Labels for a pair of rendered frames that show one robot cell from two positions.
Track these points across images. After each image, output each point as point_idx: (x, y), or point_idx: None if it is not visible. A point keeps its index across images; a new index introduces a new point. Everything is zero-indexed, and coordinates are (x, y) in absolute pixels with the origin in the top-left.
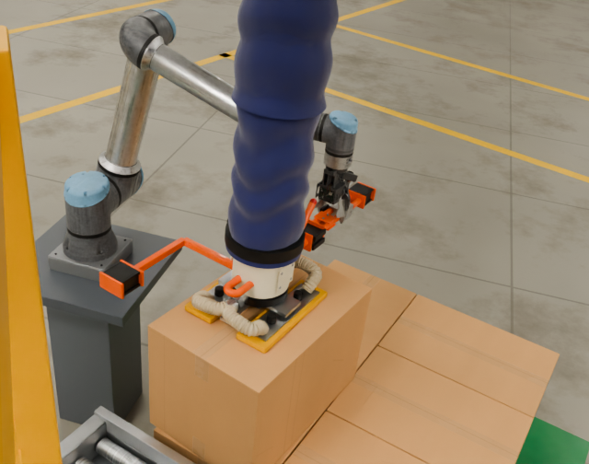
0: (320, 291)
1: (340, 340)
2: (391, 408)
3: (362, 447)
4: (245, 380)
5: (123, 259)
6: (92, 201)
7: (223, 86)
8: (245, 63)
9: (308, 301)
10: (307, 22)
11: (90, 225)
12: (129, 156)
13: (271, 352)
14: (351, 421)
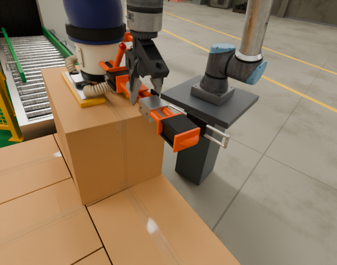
0: (83, 101)
1: (61, 132)
2: (37, 215)
3: (30, 181)
4: (52, 68)
5: (208, 100)
6: (210, 50)
7: None
8: None
9: (78, 92)
10: None
11: (206, 64)
12: (241, 44)
13: (60, 77)
14: (52, 185)
